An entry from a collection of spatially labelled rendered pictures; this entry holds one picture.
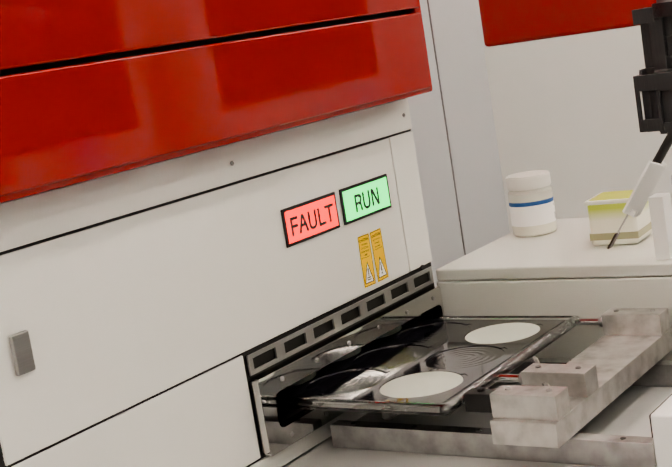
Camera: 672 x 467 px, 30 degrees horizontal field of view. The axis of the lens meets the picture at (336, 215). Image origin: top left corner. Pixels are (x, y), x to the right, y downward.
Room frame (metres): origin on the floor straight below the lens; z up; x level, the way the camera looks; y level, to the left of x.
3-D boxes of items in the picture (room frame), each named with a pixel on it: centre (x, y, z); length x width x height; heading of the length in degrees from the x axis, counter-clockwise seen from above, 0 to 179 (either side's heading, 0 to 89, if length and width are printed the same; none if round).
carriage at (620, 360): (1.46, -0.27, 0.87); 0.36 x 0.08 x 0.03; 145
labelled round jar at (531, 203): (1.96, -0.31, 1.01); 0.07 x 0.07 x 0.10
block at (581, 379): (1.40, -0.22, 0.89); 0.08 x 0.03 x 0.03; 55
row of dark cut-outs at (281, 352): (1.62, 0.00, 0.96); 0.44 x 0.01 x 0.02; 145
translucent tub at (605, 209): (1.79, -0.41, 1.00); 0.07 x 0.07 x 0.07; 58
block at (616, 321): (1.60, -0.37, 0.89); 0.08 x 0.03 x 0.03; 55
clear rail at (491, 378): (1.50, -0.19, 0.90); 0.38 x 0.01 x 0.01; 145
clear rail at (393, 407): (1.45, 0.06, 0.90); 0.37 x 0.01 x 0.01; 55
